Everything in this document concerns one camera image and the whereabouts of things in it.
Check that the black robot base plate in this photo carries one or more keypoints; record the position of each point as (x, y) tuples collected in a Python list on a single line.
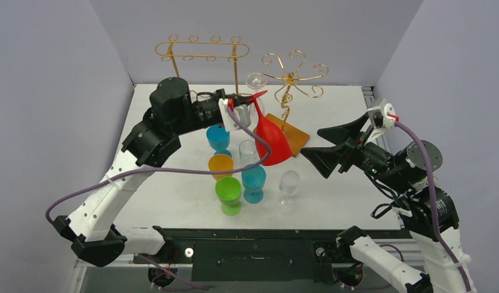
[(253, 255)]

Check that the green plastic goblet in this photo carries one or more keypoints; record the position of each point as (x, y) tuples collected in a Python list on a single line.
[(228, 190)]

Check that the clear glass tumbler goblet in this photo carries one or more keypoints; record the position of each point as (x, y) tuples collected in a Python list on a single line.
[(248, 153)]

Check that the teal plastic goblet front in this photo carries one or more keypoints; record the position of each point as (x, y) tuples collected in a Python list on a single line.
[(253, 181)]

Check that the gold rectangular wire glass rack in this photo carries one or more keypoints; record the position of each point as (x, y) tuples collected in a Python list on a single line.
[(204, 60)]

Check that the gold tree rack wooden base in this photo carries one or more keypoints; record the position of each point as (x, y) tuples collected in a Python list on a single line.
[(296, 138)]

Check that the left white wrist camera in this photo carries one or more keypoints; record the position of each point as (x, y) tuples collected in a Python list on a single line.
[(240, 116)]

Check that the red plastic goblet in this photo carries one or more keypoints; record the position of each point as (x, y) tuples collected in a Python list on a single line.
[(273, 146)]

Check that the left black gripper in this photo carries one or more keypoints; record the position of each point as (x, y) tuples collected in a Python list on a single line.
[(239, 99)]

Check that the clear wine glass amber tint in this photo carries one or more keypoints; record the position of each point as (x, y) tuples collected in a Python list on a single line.
[(256, 82)]

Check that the clear wine glass front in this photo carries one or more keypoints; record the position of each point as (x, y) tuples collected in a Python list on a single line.
[(289, 185)]

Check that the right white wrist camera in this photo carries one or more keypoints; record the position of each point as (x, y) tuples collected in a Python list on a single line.
[(382, 115)]

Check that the blue plastic goblet rear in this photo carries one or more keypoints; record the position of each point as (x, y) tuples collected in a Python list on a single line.
[(218, 139)]

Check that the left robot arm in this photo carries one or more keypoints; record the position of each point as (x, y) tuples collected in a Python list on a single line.
[(94, 237)]

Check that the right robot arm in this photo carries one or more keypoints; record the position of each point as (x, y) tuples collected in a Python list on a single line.
[(426, 211)]

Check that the aluminium rail frame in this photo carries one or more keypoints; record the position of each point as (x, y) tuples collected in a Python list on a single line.
[(428, 214)]

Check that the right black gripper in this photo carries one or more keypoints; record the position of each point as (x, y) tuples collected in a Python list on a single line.
[(351, 149)]

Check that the orange plastic goblet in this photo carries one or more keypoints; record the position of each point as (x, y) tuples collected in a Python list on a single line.
[(220, 162)]

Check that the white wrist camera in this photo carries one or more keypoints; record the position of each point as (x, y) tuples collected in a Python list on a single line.
[(240, 116), (382, 115)]

